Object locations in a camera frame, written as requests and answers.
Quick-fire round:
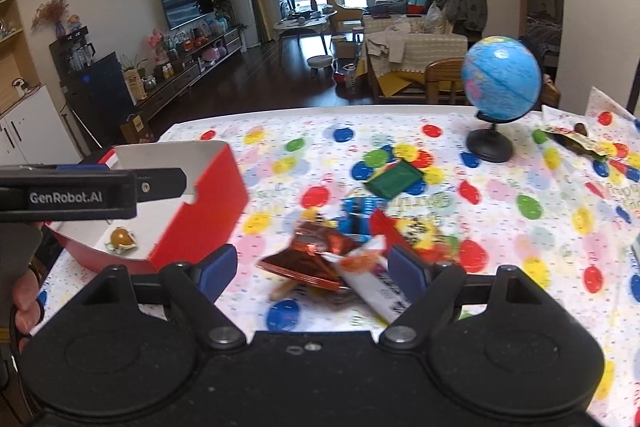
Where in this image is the shiny orange snack packet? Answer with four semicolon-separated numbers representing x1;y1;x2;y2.
256;222;362;294

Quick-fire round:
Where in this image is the blue desk globe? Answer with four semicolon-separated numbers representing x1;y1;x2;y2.
460;36;544;164

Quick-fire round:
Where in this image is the red black printed snack packet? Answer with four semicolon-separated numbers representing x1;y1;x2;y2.
370;211;452;264

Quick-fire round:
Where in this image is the white orange snack packet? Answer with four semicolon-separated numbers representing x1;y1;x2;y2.
339;234;417;326

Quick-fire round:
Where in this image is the yellow paper bag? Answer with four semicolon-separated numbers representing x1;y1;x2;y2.
122;67;149;104

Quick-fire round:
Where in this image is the dried flower vase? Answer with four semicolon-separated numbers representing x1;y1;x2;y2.
30;0;70;39

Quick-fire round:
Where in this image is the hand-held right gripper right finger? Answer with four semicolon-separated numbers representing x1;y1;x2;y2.
379;246;551;350

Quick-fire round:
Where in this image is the red pot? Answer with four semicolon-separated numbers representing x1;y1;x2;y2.
333;64;359;96

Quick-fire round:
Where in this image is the wooden wall shelf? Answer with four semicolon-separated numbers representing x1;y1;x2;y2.
0;0;42;118

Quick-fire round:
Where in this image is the white cabinet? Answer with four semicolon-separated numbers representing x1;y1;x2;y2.
0;84;84;166

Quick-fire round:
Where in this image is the dark television cabinet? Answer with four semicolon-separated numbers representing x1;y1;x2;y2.
134;27;244;118

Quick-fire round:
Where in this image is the wooden chair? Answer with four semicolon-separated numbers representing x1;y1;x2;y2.
424;57;474;106

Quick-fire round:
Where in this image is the person's left hand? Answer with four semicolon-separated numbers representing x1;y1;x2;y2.
12;267;44;353

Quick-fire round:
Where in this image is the green flat box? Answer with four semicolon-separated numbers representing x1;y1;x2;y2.
363;160;425;199

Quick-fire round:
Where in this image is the dark green snack packet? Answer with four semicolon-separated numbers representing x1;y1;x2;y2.
542;122;619;164

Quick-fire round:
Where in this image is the yellow round snack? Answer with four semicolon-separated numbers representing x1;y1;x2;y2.
105;227;137;254

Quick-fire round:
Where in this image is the small round stool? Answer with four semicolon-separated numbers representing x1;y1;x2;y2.
306;55;335;80

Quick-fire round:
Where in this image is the round white coffee table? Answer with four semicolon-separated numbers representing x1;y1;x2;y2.
273;9;339;58

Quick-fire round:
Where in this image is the red cardboard box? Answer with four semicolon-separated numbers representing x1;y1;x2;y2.
42;142;250;275

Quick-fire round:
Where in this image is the blue plastic toy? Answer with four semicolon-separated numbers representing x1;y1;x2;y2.
339;196;387;240

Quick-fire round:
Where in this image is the pink flower bouquet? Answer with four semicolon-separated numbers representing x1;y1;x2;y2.
146;29;166;63

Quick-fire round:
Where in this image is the black tea bar machine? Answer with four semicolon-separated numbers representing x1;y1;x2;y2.
48;26;139;148

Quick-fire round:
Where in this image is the sofa with cream cover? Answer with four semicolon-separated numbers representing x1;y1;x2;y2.
362;13;469;104

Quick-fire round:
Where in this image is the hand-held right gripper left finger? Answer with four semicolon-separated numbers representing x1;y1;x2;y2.
75;244;247;350

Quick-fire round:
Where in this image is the brown paper bag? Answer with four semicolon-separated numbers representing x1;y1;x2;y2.
119;113;154;146

